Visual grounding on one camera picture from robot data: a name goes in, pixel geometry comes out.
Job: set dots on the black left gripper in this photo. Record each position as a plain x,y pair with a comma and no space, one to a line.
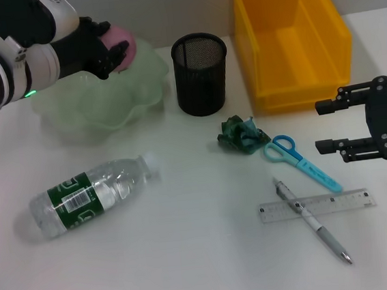
78,53

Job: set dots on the pink peach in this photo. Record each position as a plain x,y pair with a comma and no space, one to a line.
121,33

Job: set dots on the green plastic wrapper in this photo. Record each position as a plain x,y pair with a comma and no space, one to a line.
240,137

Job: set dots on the clear green-label water bottle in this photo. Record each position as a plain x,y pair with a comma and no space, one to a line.
82,197

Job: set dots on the translucent green fruit plate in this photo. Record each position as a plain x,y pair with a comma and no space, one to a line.
123,97

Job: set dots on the blue scissors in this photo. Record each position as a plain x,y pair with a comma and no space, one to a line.
314,173

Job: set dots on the clear plastic ruler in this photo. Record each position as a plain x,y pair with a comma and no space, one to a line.
343,201

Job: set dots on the black mesh pen holder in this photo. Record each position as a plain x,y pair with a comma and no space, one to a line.
201,82

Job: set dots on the white grey pen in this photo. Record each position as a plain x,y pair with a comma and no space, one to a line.
320,230

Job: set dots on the yellow plastic bin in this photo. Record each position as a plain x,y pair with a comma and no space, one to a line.
291,56

